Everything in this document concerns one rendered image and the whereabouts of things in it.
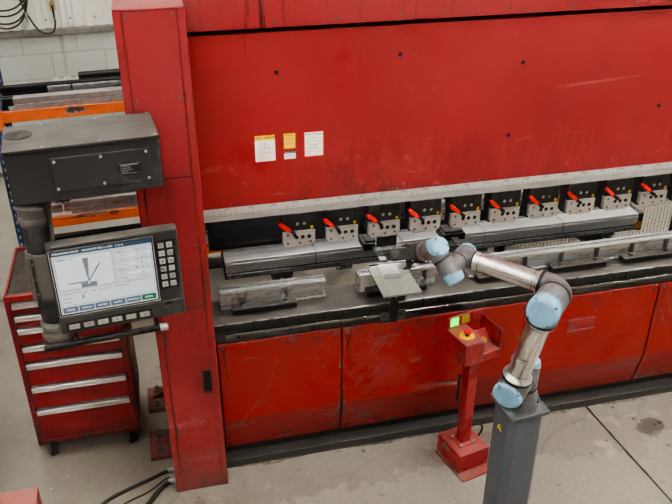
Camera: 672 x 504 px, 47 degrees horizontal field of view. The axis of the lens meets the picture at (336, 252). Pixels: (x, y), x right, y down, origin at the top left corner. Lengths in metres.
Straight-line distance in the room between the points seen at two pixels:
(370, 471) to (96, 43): 4.75
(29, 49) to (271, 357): 4.45
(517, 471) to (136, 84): 2.18
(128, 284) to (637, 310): 2.66
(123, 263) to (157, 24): 0.85
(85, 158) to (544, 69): 1.99
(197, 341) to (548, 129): 1.85
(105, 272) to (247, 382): 1.16
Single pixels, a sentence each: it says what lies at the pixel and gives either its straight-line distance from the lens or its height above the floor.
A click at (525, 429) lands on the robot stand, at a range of 3.34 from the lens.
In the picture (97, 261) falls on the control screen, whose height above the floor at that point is 1.52.
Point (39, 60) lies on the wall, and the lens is 7.45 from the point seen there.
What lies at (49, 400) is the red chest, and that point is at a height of 0.39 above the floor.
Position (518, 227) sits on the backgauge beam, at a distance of 4.23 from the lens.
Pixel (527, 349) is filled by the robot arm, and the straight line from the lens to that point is 2.96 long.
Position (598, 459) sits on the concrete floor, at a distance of 4.35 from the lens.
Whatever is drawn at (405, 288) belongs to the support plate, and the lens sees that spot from 3.57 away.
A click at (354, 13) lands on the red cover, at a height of 2.20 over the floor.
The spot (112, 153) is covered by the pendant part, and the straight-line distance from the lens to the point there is 2.72.
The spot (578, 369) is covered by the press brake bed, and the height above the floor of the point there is 0.27.
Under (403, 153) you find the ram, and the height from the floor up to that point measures 1.58.
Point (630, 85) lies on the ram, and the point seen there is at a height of 1.81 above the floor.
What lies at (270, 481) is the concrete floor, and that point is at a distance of 4.04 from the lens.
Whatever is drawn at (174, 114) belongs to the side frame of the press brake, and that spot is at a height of 1.91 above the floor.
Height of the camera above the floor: 2.87
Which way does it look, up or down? 29 degrees down
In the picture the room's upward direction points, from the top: straight up
